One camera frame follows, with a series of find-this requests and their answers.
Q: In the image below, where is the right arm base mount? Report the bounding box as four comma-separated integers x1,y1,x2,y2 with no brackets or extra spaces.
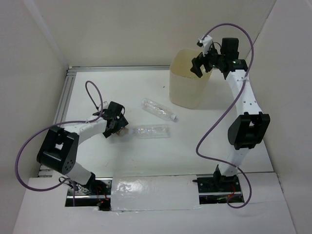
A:
192,166,244,205

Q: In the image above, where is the clear bottle near bin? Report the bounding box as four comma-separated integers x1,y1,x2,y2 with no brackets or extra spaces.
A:
141,98,177,122

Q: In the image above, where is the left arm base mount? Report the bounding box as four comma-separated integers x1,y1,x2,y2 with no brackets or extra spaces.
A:
65,177,113,211

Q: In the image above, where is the red cap sauce bottle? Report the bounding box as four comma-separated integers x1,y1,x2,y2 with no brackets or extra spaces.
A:
116,127,129,137

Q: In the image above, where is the clear bottle centre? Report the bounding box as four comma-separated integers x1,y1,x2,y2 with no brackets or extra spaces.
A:
128,124,171,139

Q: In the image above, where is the back aluminium rail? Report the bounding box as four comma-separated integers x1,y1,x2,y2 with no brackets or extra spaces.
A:
67,66,170,74

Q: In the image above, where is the beige plastic bin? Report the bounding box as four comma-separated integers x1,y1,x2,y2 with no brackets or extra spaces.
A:
169,49,212,109

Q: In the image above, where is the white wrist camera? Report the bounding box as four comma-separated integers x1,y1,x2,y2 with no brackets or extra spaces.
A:
93,101,109,116
197,35,213,56

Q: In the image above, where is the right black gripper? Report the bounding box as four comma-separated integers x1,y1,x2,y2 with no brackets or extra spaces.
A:
191,43,226,78

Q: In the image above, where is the left aluminium rail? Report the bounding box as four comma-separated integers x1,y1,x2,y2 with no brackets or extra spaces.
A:
38,69,78,177

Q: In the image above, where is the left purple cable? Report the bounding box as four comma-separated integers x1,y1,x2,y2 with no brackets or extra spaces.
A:
16,81,104,208

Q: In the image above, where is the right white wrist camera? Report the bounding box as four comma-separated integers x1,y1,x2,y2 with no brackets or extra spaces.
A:
197,35,213,56

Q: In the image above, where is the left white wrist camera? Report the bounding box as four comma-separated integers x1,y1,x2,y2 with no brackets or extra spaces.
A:
93,101,109,116

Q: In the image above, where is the aluminium rail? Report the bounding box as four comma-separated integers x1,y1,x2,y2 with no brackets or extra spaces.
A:
38,69,78,177
67,66,170,74

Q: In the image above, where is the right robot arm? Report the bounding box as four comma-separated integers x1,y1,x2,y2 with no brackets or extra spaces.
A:
190,36,271,192

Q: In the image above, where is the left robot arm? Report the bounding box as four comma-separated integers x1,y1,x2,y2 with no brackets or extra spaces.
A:
37,101,128,195

